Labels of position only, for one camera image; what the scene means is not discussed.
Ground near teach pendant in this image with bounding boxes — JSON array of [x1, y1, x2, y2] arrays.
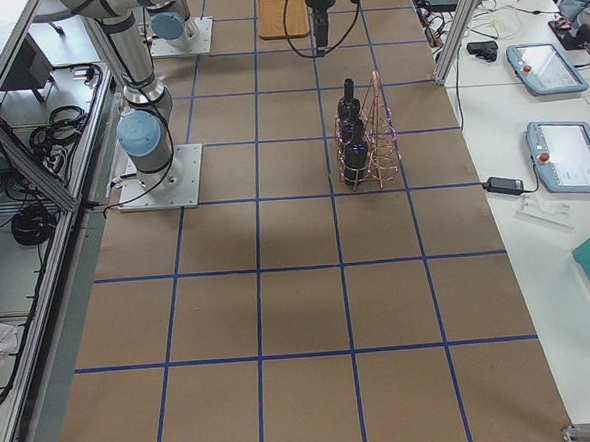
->
[[526, 121, 590, 194]]

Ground dark wine bottle near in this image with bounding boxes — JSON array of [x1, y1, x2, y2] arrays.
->
[[341, 118, 369, 187]]

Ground black power adapter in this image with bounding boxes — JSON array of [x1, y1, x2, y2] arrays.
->
[[482, 177, 525, 196]]

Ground dark wine bottle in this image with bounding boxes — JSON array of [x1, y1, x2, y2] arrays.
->
[[341, 118, 369, 187], [337, 77, 362, 128]]

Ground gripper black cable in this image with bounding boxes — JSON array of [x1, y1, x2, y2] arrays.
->
[[281, 0, 366, 60]]

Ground clear acrylic holder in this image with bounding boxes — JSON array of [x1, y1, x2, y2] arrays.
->
[[515, 193, 575, 230]]

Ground wooden tray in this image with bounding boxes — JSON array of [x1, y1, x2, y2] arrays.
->
[[257, 0, 310, 41]]

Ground aluminium frame post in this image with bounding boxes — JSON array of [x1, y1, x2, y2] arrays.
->
[[434, 0, 478, 86]]

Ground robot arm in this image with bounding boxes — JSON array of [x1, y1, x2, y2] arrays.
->
[[147, 0, 199, 56], [59, 0, 337, 111]]

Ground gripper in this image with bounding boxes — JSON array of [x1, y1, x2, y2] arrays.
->
[[305, 0, 337, 47]]

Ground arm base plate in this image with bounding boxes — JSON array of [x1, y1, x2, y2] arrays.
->
[[150, 15, 213, 58], [119, 144, 203, 212]]

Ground coiled black cables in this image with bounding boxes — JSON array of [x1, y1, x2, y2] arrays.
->
[[27, 103, 92, 159]]

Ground dark wine bottle far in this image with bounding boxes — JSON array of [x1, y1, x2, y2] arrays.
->
[[337, 77, 362, 128]]

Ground far teach pendant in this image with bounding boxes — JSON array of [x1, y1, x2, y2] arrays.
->
[[506, 42, 588, 96]]

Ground black handheld device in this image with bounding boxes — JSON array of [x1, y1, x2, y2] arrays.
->
[[466, 41, 498, 62]]

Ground teach pendant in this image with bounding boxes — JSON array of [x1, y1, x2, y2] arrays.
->
[[526, 121, 590, 194], [506, 42, 588, 96]]

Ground copper wire bottle basket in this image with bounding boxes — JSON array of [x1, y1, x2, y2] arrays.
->
[[334, 70, 401, 190]]

